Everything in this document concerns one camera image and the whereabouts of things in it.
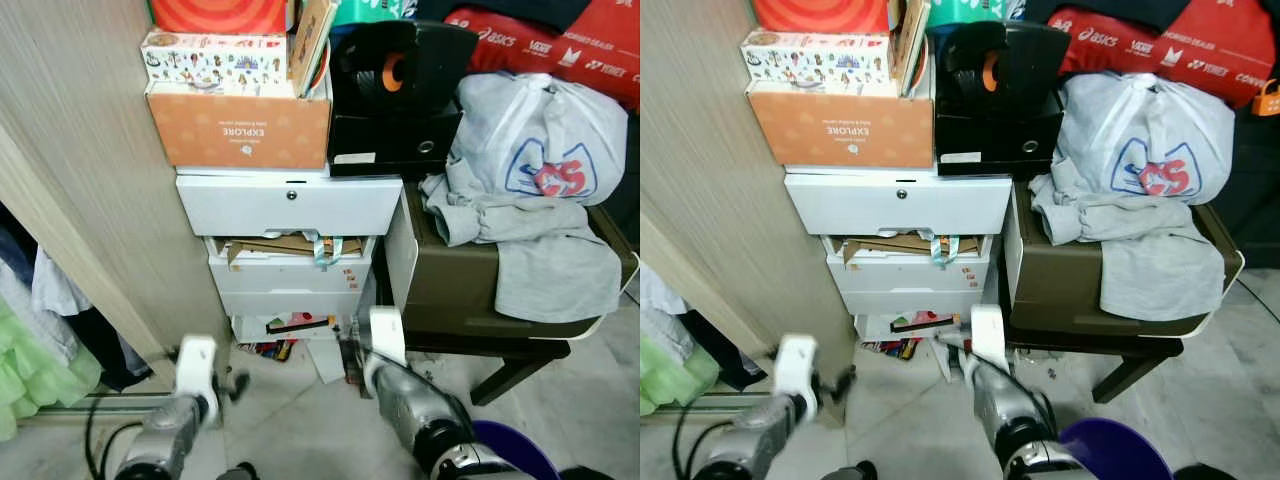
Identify dark navy garment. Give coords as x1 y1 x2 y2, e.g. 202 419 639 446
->
65 300 151 393
685 310 771 391

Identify white drawer cabinet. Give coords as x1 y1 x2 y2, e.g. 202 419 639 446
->
176 168 404 346
783 168 1013 346

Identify black low table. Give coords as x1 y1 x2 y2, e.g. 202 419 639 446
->
400 325 573 406
1005 325 1186 406

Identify red sports bag with logos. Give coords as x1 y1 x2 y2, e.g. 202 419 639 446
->
445 0 641 111
1045 0 1276 109

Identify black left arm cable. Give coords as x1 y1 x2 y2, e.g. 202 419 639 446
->
672 395 736 480
85 395 146 480

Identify black device with orange ring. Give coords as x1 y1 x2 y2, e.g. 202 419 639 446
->
933 20 1073 116
330 20 481 116

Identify black box with white label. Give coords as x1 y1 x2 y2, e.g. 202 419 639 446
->
327 105 466 181
935 105 1066 179

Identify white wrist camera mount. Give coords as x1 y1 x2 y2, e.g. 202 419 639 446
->
775 335 819 421
175 335 221 421
368 306 407 366
970 304 1006 366

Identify brown cardboard sheet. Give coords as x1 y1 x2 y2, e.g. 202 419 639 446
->
840 235 981 266
225 235 363 266

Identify grey cloth garment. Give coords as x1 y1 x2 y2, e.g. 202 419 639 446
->
420 172 626 323
1028 172 1226 323

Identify green package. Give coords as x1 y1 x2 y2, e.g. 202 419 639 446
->
925 0 1026 28
330 0 421 26

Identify white box with colourful pictures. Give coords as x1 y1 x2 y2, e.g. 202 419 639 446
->
740 30 893 98
140 30 291 98

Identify grey plastic bag with logo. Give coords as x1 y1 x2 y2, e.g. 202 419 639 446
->
1050 70 1236 206
445 70 629 206

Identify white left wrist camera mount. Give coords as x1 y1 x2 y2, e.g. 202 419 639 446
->
775 335 819 421
175 335 221 421

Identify purple plastic basin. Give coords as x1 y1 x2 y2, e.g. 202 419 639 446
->
470 420 563 480
1058 418 1173 480

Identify orange cardboard box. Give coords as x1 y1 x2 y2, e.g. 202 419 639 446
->
747 80 936 171
145 80 333 171

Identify red black flat item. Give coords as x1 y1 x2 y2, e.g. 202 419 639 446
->
890 312 956 334
265 313 336 336

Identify white sheer garment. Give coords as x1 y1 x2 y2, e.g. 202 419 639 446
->
30 245 96 316
640 265 691 316

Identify tan cardboard piece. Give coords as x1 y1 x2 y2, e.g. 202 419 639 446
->
888 0 933 98
288 0 341 98

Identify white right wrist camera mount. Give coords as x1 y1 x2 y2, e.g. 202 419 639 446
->
970 304 1006 366
368 306 407 366

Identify light green ruffled garment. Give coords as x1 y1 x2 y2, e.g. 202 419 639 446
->
640 335 721 419
0 295 101 441

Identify red orange swirl box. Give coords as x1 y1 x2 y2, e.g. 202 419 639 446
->
750 0 891 34
148 0 291 36

